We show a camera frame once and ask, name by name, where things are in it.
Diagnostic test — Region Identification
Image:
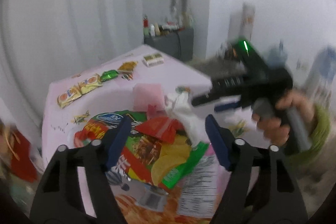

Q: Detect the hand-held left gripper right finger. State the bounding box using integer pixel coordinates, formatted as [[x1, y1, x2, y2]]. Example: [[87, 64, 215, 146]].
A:
[[205, 114, 308, 224]]

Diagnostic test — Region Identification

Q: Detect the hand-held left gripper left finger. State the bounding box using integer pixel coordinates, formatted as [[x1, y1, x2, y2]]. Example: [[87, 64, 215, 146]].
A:
[[29, 116, 132, 224]]

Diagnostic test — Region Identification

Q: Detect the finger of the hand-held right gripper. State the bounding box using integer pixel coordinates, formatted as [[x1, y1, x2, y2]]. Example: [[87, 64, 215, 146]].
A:
[[191, 89, 242, 112], [211, 74, 246, 92]]

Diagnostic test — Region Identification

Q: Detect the green potato chip bag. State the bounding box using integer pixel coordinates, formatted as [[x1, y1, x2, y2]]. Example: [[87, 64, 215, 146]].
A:
[[74, 110, 210, 189]]

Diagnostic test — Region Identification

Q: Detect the white tissue paper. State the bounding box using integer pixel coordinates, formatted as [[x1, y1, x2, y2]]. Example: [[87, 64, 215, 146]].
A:
[[164, 88, 210, 147]]

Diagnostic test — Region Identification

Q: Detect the pink snack bag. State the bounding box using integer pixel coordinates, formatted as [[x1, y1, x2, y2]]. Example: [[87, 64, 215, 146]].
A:
[[113, 153, 230, 224]]

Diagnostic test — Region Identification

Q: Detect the person's right forearm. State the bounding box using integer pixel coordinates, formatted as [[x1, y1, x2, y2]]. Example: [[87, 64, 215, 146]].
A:
[[285, 105, 332, 182]]

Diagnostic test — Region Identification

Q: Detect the person's right hand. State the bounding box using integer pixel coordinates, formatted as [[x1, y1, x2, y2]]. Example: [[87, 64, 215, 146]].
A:
[[251, 90, 317, 147]]

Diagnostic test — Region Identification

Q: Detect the red snack wrapper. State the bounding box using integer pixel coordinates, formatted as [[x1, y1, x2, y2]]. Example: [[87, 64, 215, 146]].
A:
[[134, 116, 184, 143]]

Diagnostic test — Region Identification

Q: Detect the clear plastic container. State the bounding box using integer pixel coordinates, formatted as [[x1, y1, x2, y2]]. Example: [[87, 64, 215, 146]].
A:
[[306, 47, 336, 109]]

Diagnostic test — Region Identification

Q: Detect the yellow biscuit packet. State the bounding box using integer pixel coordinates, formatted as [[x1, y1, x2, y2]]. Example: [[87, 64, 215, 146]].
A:
[[57, 73, 103, 109]]

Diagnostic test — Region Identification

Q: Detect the grey cabinet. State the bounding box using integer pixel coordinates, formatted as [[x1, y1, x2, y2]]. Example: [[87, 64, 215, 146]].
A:
[[144, 27, 195, 62]]

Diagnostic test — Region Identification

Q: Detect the green candy wrapper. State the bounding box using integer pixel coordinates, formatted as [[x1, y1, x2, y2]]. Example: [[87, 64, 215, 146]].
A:
[[100, 69, 118, 82]]

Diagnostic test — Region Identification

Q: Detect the gold striped packet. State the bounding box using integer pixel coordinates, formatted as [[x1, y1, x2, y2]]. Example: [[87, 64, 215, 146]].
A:
[[142, 53, 164, 67]]

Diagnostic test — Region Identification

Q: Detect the yellow brown snack wrapper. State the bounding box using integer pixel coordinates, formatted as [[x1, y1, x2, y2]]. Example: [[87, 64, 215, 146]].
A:
[[117, 61, 138, 74]]

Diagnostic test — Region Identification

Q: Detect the red gift bag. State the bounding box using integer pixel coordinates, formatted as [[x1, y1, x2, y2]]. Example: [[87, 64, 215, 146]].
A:
[[10, 130, 38, 182]]

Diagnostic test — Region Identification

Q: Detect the white curtain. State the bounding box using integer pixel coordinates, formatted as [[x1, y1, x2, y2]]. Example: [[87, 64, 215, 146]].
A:
[[0, 0, 210, 135]]

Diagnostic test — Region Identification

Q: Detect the black cable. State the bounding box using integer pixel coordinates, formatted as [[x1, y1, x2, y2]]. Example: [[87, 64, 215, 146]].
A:
[[177, 31, 183, 59]]

